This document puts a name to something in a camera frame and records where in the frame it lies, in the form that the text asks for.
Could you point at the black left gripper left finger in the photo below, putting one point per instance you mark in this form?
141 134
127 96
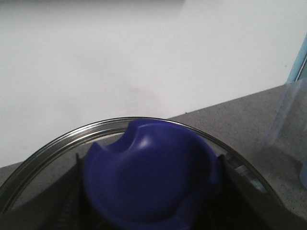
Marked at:
61 206

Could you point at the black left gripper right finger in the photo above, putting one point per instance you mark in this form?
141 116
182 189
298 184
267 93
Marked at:
241 206

